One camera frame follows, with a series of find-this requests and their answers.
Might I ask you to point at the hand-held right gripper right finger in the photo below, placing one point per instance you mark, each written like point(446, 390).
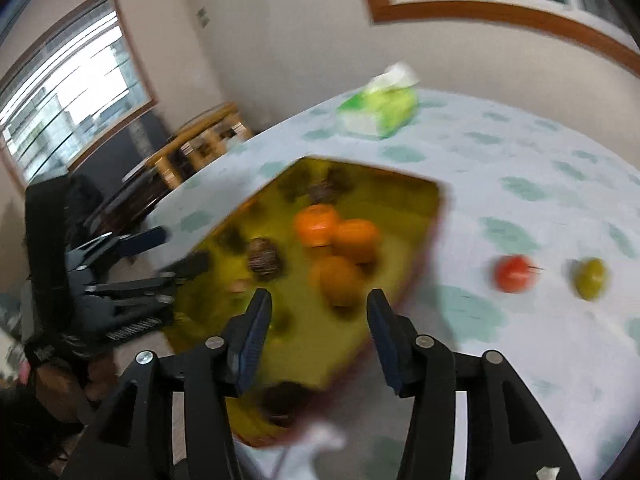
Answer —
point(385, 340)

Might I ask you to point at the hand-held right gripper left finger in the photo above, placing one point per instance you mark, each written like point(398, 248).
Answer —
point(252, 330)

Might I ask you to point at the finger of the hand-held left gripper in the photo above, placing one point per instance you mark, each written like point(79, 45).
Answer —
point(192, 265)
point(145, 240)

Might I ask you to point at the dark mangosteen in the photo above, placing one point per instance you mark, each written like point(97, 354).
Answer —
point(264, 258)
point(324, 190)
point(286, 402)

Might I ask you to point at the orange with stem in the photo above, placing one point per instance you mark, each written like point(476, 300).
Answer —
point(356, 241)

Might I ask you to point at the red tin box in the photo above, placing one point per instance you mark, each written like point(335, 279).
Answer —
point(400, 230)

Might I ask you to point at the person's left hand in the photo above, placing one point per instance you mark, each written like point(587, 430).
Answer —
point(65, 390)

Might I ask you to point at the light wooden chair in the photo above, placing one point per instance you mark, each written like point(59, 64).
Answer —
point(205, 135)

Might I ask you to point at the small red tomato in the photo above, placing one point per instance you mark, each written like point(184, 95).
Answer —
point(515, 274)

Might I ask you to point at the brown framed bright window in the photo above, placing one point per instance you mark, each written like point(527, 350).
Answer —
point(70, 90)

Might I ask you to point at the green citrus fruit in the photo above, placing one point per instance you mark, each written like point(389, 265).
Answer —
point(591, 278)

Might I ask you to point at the green tissue pack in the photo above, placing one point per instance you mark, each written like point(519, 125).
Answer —
point(382, 107)

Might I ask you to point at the brown framed barred window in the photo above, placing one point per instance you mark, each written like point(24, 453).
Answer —
point(500, 5)

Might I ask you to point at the wall switch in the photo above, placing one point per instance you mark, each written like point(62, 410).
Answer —
point(203, 17)

